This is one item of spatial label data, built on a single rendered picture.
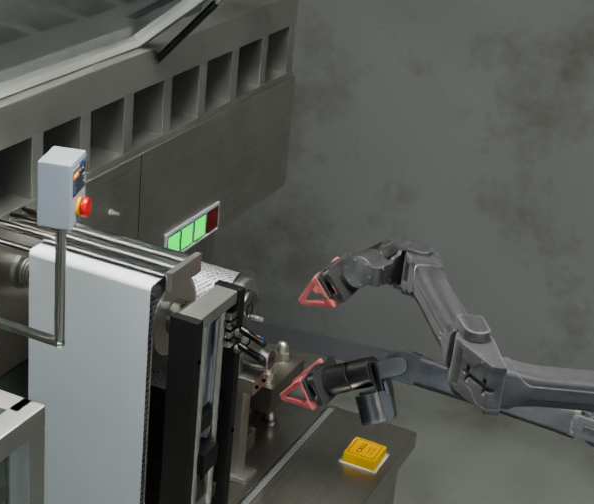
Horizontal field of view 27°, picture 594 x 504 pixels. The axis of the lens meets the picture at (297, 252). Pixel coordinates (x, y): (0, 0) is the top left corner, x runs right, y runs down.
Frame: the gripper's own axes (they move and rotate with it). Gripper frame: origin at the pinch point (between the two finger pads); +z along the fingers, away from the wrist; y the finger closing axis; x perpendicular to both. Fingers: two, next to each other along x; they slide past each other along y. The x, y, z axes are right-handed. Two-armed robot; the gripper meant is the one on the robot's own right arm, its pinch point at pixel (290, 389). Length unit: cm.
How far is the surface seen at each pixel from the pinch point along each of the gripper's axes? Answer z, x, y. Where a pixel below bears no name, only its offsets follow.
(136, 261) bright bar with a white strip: -7, 41, -38
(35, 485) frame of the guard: -33, 32, -104
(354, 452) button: -3.4, -18.8, 7.4
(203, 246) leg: 56, 20, 71
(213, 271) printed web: 1.1, 28.9, -6.6
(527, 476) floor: 35, -105, 162
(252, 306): -2.3, 19.6, -4.2
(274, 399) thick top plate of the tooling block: 8.5, -3.2, 5.6
